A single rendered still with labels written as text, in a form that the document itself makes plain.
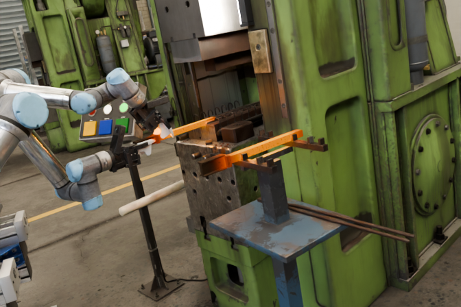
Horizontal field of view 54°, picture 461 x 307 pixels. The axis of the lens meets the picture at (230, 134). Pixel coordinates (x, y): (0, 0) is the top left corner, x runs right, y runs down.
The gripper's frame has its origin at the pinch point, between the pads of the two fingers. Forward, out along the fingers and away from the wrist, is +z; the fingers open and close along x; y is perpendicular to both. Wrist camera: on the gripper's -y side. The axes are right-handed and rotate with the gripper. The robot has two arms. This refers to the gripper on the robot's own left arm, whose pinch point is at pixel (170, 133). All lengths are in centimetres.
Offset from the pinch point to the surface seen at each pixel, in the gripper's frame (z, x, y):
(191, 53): -18.1, 1.8, -30.6
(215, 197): 34.4, 6.6, 5.6
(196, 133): 13.8, -6.1, -12.8
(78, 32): 34, -453, -193
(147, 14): 163, -747, -481
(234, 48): -6.9, 7.7, -47.1
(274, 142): -1, 59, 0
